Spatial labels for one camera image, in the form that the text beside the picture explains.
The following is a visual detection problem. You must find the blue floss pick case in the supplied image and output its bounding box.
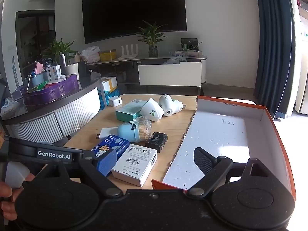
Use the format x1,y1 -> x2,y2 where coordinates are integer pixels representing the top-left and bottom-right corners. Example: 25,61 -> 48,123
92,135 -> 130,159

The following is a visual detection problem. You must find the white power adapter box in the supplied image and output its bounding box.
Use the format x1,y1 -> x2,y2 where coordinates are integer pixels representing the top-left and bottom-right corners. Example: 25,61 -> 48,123
112,144 -> 157,187

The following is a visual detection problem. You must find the blue toothpick holder jar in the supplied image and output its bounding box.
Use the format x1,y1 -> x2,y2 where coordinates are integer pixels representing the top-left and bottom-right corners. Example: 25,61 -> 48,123
117,116 -> 152,143

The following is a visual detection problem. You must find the black UGREEN charger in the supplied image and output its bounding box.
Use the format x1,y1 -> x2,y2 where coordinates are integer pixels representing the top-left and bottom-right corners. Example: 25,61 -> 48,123
145,132 -> 168,153

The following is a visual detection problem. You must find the small white cube charger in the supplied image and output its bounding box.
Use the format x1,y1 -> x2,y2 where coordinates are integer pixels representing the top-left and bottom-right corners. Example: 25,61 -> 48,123
108,96 -> 122,107

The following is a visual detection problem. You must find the white cone mosquito repeller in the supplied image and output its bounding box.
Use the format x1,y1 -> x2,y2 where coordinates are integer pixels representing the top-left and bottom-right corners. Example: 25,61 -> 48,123
140,98 -> 164,122

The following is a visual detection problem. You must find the white wall charger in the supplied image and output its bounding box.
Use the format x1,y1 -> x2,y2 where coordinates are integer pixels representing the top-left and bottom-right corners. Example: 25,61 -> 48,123
96,127 -> 118,140

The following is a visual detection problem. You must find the person's left hand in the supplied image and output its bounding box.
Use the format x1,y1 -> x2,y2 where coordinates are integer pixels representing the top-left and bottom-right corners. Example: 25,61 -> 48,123
0,182 -> 24,221

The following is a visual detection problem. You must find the round dark-top ribbed table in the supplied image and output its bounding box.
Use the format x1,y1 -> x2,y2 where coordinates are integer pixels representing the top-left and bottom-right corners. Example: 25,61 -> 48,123
1,72 -> 101,143

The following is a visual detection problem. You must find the orange white cardboard box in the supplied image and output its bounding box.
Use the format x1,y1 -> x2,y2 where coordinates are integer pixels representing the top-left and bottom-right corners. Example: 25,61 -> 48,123
151,96 -> 296,196

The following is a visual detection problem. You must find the teal green carton box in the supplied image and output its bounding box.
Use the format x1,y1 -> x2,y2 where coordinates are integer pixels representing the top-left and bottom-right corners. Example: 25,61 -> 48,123
115,99 -> 146,122

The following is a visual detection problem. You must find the white plug-in mosquito heater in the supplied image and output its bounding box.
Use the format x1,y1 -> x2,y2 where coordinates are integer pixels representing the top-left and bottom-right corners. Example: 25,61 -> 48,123
159,94 -> 186,117

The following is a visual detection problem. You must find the blue plastic bag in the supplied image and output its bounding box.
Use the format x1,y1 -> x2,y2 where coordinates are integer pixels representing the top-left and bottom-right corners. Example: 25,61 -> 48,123
98,89 -> 120,110

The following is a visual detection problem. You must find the purple storage tray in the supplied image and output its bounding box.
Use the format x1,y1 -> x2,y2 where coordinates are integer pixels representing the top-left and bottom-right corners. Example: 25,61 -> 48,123
23,74 -> 79,106

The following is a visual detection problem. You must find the cardboard parcel with yellow tape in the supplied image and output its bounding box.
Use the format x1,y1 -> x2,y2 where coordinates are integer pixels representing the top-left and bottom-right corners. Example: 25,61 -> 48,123
101,76 -> 118,92

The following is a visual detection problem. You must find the white medicine box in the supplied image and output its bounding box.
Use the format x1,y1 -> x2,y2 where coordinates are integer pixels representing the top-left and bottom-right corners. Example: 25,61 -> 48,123
46,65 -> 62,81

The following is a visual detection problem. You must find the white TV stand cabinet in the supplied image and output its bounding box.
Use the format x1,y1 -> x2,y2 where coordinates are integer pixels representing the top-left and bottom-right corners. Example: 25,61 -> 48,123
88,56 -> 207,88

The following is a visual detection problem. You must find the white cup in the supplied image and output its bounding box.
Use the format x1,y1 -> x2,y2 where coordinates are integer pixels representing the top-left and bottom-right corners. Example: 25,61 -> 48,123
65,63 -> 79,80

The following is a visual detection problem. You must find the dark blue curtain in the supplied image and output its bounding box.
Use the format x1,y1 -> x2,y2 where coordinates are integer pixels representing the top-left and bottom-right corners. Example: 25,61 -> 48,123
254,0 -> 295,118

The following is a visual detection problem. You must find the yellow box on stand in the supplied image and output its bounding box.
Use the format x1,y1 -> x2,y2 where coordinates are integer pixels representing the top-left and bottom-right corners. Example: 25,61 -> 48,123
99,49 -> 117,62

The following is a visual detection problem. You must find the green plant by table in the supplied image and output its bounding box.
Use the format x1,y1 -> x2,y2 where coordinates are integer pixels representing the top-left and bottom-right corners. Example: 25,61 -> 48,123
42,39 -> 77,64

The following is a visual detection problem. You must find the white plastic bag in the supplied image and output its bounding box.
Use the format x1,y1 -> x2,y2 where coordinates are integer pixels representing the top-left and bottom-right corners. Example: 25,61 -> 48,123
81,46 -> 100,64

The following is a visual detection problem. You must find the white wifi router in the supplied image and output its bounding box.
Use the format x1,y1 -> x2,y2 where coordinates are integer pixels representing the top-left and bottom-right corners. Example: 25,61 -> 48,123
119,44 -> 139,59

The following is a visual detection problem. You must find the black framed display box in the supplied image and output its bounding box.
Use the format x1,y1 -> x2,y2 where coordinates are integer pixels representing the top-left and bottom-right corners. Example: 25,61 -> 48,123
181,38 -> 199,51

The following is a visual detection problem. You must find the potted bamboo on TV stand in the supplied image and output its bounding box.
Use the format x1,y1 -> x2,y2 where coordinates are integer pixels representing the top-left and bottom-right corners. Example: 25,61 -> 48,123
138,21 -> 167,57

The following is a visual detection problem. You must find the large black wall television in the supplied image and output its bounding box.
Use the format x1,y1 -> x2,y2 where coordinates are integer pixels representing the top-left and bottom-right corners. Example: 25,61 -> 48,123
82,0 -> 187,43

